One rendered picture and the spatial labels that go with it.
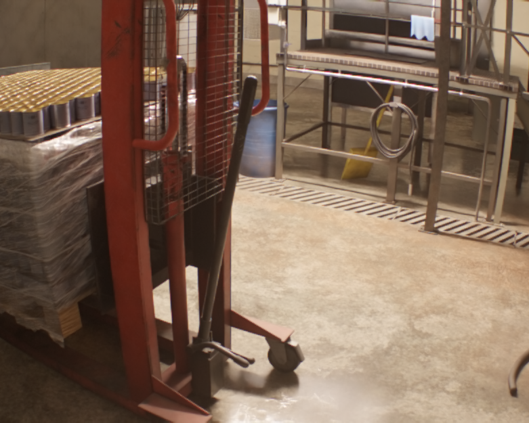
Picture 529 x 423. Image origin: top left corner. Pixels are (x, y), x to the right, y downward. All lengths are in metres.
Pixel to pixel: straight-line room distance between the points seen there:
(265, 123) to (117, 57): 3.23
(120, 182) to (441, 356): 1.70
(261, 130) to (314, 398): 2.91
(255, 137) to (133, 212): 3.17
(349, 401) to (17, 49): 5.03
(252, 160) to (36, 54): 2.58
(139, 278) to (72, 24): 3.93
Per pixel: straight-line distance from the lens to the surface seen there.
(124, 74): 1.60
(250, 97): 1.69
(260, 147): 4.79
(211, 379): 2.18
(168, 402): 2.00
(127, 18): 1.58
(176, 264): 2.02
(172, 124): 1.52
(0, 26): 6.43
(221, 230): 1.86
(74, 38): 5.41
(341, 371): 2.50
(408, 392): 2.42
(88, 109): 1.84
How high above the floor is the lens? 1.51
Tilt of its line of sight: 21 degrees down
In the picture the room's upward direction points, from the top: 1 degrees clockwise
